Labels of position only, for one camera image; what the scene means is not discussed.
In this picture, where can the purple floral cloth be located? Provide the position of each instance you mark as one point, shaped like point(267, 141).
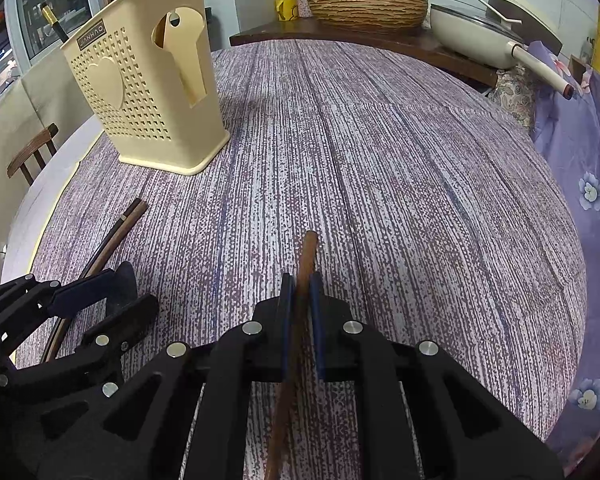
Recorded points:
point(580, 160)

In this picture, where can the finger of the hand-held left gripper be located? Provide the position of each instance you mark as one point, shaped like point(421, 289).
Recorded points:
point(125, 322)
point(90, 290)

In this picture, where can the yellow mug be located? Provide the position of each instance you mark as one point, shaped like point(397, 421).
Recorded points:
point(285, 9)

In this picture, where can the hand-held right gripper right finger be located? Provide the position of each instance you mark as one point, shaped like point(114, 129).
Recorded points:
point(316, 320)

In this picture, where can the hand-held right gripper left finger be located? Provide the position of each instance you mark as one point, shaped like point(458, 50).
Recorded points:
point(287, 310)

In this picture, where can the woven pattern sink basin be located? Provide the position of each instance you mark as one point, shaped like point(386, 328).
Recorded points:
point(367, 10)

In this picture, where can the cream plastic utensil holder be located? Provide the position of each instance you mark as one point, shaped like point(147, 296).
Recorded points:
point(145, 100)

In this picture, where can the brown wooden chopstick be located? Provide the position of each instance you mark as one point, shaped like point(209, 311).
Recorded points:
point(125, 222)
point(302, 270)
point(111, 237)

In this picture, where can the small floral pump bottle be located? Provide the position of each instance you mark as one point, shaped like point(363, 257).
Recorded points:
point(305, 6)

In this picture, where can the brown and cream appliance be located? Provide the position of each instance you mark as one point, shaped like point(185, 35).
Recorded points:
point(535, 20)

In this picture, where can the cream pan with glass lid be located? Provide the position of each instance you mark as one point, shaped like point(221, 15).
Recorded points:
point(470, 35)

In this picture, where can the wooden chair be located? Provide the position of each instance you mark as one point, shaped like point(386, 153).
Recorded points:
point(32, 145)

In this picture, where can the sliding glass window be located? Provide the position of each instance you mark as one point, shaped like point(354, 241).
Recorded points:
point(45, 10)

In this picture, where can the paisley patterned cloth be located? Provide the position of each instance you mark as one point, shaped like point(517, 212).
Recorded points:
point(515, 97)

